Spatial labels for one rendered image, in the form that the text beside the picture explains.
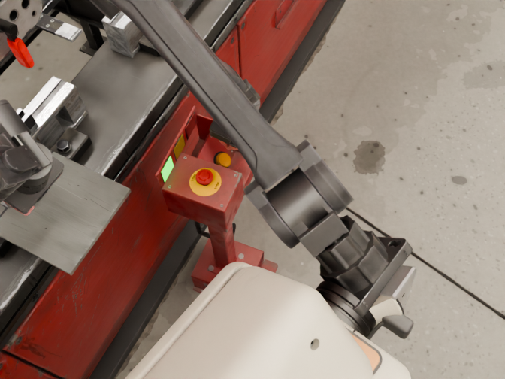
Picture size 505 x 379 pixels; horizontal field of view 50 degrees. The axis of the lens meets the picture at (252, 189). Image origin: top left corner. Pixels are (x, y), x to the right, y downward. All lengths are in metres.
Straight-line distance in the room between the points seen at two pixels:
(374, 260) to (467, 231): 1.49
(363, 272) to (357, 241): 0.04
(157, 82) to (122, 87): 0.08
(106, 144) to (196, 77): 0.60
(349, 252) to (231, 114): 0.22
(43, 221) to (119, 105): 0.37
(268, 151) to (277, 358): 0.27
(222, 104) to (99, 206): 0.42
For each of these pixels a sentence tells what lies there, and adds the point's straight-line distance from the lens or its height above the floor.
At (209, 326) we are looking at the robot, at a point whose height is 1.34.
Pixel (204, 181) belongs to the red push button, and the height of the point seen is 0.81.
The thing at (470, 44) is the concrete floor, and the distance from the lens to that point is 2.69.
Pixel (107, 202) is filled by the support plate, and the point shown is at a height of 1.00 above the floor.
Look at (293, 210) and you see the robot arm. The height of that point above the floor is 1.26.
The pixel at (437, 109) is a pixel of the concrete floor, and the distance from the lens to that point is 2.41.
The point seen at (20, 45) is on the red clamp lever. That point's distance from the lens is 0.96.
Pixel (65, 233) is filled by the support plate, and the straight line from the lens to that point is 0.99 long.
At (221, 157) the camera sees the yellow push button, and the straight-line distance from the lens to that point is 1.31.
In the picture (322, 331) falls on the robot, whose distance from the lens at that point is 0.50.
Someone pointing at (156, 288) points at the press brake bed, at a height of 0.05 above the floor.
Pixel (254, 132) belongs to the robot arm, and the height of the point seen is 1.32.
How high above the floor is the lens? 1.85
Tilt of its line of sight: 62 degrees down
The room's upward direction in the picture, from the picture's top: 2 degrees counter-clockwise
